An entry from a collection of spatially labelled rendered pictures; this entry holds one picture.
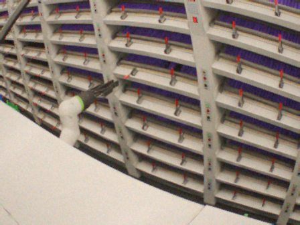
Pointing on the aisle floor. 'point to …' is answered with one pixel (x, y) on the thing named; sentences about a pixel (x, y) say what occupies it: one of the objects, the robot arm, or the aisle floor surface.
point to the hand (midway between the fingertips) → (111, 84)
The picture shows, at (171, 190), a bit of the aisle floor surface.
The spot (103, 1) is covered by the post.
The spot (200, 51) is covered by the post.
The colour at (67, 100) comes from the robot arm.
